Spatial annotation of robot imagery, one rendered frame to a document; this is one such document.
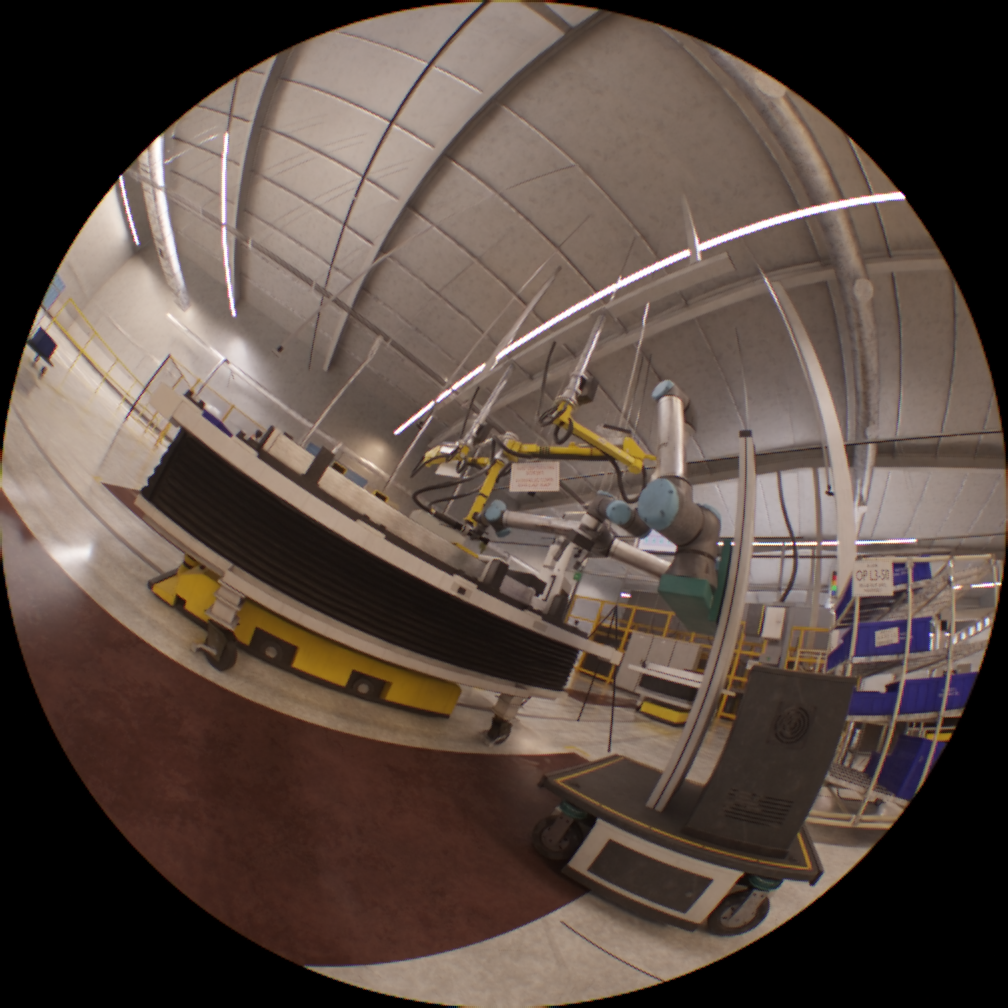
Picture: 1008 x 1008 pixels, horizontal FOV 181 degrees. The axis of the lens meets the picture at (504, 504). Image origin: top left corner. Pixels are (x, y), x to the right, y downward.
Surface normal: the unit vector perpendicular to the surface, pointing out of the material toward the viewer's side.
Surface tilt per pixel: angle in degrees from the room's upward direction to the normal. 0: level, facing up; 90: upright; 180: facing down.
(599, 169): 176
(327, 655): 90
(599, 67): 176
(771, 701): 90
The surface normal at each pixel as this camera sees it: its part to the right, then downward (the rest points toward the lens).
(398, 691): 0.59, -0.04
